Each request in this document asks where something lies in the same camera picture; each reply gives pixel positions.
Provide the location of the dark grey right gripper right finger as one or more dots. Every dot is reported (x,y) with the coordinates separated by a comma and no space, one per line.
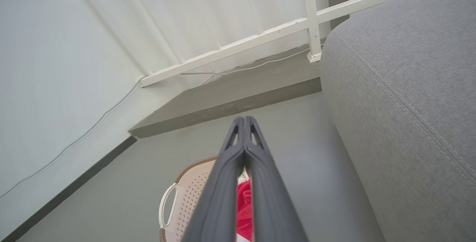
(271,208)

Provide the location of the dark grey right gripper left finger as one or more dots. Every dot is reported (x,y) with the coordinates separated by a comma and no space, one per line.
(219,205)

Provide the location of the cream perforated laundry basket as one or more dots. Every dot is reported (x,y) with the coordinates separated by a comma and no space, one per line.
(189,197)

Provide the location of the red garment with white stripes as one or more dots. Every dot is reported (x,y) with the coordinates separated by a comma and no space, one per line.
(244,212)

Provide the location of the grey raised floor step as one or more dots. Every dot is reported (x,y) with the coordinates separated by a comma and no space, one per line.
(230,97)

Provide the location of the dark grey baseboard strip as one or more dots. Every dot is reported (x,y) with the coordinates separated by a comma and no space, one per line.
(67,192)

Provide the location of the grey fabric sofa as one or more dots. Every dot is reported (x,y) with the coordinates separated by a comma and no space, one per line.
(409,104)

